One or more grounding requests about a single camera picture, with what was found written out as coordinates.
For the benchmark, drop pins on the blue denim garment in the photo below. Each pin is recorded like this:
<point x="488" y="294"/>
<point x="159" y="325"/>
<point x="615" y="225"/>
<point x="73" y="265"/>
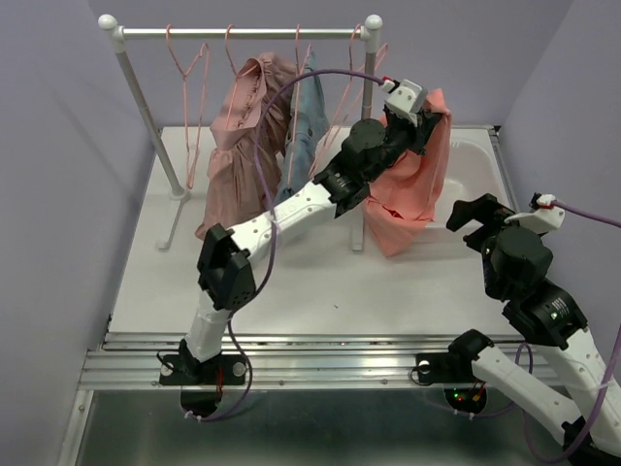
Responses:
<point x="312" y="127"/>

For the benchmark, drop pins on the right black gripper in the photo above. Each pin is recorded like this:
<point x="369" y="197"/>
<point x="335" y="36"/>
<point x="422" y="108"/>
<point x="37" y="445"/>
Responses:
<point x="485" y="208"/>

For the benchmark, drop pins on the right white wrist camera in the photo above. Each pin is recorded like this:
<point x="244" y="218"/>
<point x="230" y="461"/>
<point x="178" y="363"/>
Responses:
<point x="543" y="218"/>

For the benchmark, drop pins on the translucent white plastic bin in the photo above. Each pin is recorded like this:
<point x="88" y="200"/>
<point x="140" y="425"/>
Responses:
<point x="471" y="172"/>

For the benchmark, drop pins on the coral pink skirt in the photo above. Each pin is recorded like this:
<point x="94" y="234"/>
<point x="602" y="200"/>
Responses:
<point x="403" y="199"/>

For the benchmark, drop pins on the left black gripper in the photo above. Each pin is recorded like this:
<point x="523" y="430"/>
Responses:
<point x="427" y="119"/>

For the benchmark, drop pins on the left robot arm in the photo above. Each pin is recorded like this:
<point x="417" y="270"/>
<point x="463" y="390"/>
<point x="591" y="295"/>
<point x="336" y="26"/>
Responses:
<point x="229" y="256"/>

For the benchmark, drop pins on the pink hanger of coral skirt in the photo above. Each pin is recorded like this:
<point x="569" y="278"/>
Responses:
<point x="346" y="106"/>

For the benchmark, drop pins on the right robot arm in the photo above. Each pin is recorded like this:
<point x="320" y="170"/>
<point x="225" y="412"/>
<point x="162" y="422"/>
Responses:
<point x="585" y="422"/>

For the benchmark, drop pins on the pink hanger with dusty skirt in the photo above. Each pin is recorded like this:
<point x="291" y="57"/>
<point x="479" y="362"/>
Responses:
<point x="244" y="90"/>

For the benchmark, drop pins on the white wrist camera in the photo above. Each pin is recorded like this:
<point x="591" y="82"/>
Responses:
<point x="543" y="218"/>
<point x="404" y="99"/>

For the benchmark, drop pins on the aluminium mounting rail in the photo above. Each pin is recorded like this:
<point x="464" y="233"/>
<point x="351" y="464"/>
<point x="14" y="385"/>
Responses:
<point x="127" y="361"/>

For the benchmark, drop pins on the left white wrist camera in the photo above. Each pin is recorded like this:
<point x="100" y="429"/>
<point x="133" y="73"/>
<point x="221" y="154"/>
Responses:
<point x="404" y="99"/>

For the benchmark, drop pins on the white clothes rack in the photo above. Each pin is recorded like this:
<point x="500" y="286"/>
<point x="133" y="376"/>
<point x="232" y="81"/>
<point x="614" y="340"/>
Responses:
<point x="179" y="194"/>

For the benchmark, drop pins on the pink hanger with blue garment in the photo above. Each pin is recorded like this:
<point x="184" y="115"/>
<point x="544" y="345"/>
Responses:
<point x="300" y="66"/>

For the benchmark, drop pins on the dusty pink ruffled skirt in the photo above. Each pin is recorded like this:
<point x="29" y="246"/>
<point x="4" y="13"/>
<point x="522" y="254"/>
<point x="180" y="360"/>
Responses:
<point x="245" y="159"/>

